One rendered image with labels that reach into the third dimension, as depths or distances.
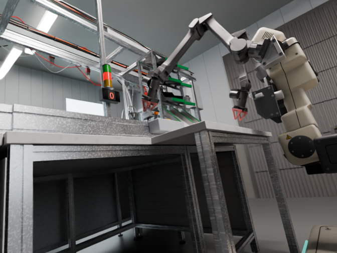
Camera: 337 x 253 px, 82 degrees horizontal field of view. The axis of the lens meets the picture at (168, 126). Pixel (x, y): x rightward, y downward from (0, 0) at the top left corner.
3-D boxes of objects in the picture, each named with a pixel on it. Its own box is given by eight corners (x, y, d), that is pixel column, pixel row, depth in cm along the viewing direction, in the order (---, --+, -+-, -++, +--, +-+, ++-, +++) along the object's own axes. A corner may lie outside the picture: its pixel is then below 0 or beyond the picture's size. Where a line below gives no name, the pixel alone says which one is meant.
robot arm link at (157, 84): (156, 79, 115) (162, 81, 120) (149, 77, 120) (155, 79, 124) (152, 90, 117) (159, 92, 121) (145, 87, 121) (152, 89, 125)
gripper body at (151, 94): (141, 97, 120) (144, 85, 118) (152, 99, 128) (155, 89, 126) (148, 100, 116) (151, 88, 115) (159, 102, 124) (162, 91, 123)
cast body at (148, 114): (154, 116, 122) (152, 106, 124) (149, 115, 119) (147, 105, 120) (145, 121, 127) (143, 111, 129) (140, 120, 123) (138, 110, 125)
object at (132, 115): (144, 136, 219) (140, 105, 228) (134, 135, 209) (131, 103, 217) (136, 138, 228) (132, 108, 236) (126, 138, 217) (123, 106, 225)
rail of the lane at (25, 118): (190, 142, 121) (187, 125, 123) (13, 138, 52) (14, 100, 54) (183, 144, 124) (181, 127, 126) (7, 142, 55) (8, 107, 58)
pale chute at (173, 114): (191, 127, 140) (193, 122, 138) (178, 127, 131) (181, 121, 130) (169, 110, 159) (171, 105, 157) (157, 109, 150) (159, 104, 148)
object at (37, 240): (189, 212, 310) (180, 159, 329) (25, 294, 140) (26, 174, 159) (171, 212, 333) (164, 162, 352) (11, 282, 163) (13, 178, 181)
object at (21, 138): (236, 144, 160) (236, 141, 161) (6, 143, 44) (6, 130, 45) (129, 166, 244) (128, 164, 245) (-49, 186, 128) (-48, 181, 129)
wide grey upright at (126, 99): (138, 162, 247) (127, 66, 278) (133, 163, 240) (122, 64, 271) (136, 163, 250) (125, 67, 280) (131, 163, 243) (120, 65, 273)
